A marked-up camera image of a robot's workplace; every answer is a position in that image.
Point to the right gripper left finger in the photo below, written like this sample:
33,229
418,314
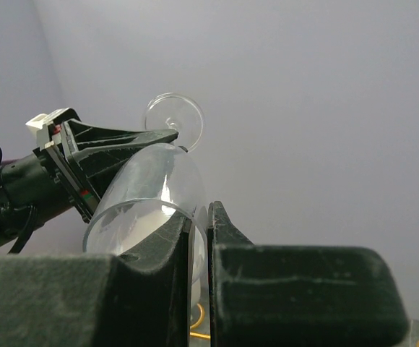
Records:
140,298

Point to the gold wire glass rack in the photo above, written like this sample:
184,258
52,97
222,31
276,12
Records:
200,328

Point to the clear wine glass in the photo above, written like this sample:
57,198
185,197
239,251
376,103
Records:
153,185

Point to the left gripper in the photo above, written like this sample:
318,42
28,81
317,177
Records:
88,158

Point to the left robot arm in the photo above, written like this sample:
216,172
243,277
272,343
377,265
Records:
28,198

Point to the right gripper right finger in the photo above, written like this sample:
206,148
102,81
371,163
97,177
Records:
265,295

